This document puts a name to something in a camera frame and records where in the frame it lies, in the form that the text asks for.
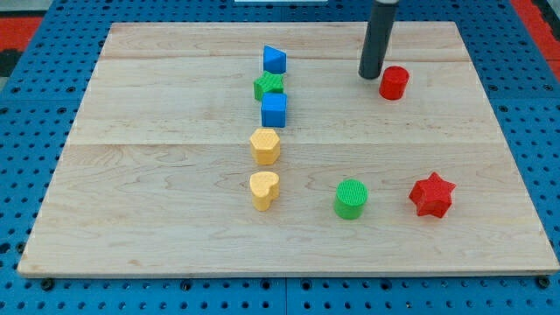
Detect green star block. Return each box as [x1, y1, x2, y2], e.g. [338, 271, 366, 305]
[253, 71, 284, 102]

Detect red star block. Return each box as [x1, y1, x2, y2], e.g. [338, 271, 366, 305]
[409, 171, 456, 219]

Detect yellow hexagon block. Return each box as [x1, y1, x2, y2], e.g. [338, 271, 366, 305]
[249, 128, 280, 165]

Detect yellow heart block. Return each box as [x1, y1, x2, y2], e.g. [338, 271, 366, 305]
[249, 171, 280, 212]

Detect blue cube block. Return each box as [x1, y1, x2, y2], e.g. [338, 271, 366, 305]
[261, 93, 287, 128]

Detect green cylinder block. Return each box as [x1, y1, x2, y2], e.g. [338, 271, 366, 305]
[333, 178, 368, 220]

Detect blue triangle block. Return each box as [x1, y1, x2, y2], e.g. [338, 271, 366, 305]
[262, 45, 287, 74]

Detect light wooden board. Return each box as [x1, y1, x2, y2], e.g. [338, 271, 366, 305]
[18, 22, 559, 278]

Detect red cylinder block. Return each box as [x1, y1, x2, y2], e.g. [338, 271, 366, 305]
[379, 66, 410, 101]

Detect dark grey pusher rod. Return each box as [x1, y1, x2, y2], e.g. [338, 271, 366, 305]
[359, 0, 399, 80]

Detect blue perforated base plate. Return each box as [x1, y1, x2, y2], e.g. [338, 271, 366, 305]
[1, 0, 559, 314]

